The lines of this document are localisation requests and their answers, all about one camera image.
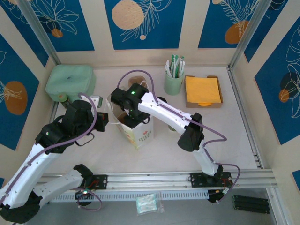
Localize white paper carrier bag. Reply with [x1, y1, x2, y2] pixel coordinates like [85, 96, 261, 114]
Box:
[104, 93, 155, 150]

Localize brown pulp carrier stack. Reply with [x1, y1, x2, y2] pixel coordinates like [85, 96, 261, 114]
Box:
[128, 75, 146, 87]

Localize small green bottle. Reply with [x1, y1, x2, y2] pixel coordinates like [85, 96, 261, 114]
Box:
[58, 92, 72, 108]

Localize mint green lidded box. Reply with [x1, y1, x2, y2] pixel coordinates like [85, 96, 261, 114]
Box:
[45, 64, 97, 103]

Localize mint green cylinder holder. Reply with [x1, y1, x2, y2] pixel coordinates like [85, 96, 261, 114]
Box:
[164, 70, 184, 96]

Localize brown cardboard tray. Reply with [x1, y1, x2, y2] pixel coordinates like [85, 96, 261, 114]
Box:
[184, 75, 224, 109]

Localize yellow paper napkin stack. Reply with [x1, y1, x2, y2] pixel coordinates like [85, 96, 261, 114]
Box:
[185, 76, 223, 107]

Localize clear plastic bag of packets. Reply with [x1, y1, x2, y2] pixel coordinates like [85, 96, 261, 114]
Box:
[135, 192, 165, 214]

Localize black ribbed block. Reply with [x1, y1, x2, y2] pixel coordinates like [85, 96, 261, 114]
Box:
[232, 194, 270, 214]

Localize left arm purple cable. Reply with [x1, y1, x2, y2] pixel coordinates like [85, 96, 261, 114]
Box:
[0, 93, 103, 211]

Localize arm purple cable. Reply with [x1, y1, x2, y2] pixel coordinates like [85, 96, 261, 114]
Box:
[117, 69, 241, 204]
[0, 93, 103, 211]

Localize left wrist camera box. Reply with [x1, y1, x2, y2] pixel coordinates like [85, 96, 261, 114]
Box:
[90, 95, 104, 108]

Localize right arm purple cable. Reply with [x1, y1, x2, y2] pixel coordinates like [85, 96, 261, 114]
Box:
[117, 69, 241, 204]

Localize long aluminium mounting rail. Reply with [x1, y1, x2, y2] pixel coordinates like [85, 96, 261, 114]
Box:
[35, 168, 275, 194]

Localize white slotted cable duct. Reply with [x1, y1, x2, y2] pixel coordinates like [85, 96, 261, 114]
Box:
[50, 190, 209, 203]

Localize aluminium corner post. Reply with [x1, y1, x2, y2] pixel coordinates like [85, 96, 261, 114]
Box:
[228, 0, 274, 68]
[17, 0, 62, 65]

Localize aluminium frame bar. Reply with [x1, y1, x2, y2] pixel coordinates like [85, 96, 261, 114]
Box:
[266, 187, 288, 225]

